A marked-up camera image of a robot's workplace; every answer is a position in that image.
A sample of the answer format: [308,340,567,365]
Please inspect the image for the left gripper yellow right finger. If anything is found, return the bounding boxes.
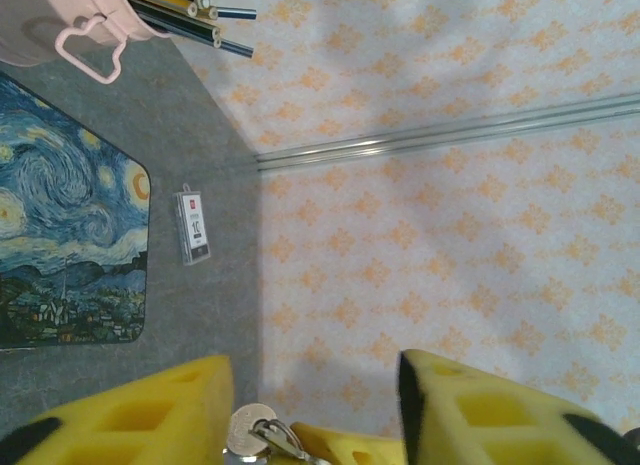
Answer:
[289,348,640,465]

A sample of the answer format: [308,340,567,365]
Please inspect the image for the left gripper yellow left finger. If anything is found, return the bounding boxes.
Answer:
[9,354,236,465]

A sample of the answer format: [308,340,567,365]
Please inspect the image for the silver key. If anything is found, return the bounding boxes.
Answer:
[223,402,279,465]

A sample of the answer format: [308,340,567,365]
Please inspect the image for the metal key ring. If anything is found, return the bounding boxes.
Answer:
[249,417,326,465]

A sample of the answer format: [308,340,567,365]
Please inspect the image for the starry night tin box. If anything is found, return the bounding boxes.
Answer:
[0,72,152,350]

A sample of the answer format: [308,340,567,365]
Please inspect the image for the dark blue pencil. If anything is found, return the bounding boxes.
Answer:
[169,27,255,59]

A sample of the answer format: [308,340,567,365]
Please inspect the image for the pink metal pencil cup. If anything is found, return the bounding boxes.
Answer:
[0,0,171,85]

